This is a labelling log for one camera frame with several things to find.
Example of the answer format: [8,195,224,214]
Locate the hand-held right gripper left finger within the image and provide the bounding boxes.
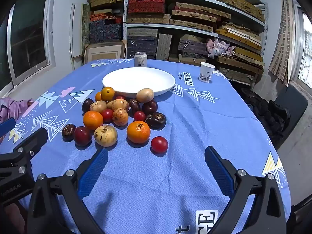
[27,147,109,234]

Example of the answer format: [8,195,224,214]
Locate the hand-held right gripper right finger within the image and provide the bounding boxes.
[204,146,287,234]

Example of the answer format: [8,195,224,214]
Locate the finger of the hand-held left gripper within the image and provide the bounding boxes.
[0,117,16,137]
[0,127,48,179]

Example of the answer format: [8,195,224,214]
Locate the orange tangerine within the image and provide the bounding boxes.
[83,111,104,130]
[126,121,151,144]

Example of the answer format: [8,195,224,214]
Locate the orange striped pear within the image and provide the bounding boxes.
[112,108,129,127]

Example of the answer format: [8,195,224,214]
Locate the tan red-streaked pear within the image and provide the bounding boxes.
[107,99,129,111]

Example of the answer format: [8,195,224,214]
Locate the small yellow tomato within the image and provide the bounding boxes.
[101,86,115,101]

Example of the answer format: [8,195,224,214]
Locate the large dark water chestnut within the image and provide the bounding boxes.
[145,112,167,130]

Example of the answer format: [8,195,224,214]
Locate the smooth tan pear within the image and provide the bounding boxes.
[136,88,155,103]

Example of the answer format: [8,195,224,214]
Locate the white oval plate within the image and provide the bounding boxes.
[102,67,176,97]

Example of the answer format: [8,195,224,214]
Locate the purple cloth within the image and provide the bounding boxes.
[0,97,35,125]

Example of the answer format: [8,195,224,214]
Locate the blue printed tablecloth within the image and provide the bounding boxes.
[0,58,292,234]

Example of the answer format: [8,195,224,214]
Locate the pile of black clothes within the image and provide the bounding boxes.
[240,88,291,149]

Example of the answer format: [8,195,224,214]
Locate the white printed paper cup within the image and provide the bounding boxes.
[199,62,215,83]

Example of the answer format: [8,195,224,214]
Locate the large dark sliding window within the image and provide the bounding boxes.
[0,0,57,90]

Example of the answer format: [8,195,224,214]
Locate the black chair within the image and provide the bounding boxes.
[274,84,309,128]

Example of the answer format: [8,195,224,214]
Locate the wooden framed picture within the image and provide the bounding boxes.
[83,40,128,64]

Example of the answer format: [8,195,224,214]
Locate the white framed board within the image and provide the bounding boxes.
[69,3,84,71]

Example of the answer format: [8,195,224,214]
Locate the white beverage can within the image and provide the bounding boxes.
[134,52,147,68]

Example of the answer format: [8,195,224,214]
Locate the pink plastic bag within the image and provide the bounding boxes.
[207,38,234,59]

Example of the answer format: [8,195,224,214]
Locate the green patterned panel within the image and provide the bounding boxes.
[82,3,91,51]

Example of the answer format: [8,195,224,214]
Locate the bright frosted window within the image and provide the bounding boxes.
[291,2,312,89]

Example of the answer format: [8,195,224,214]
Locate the plaid curtain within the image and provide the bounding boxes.
[269,0,296,81]

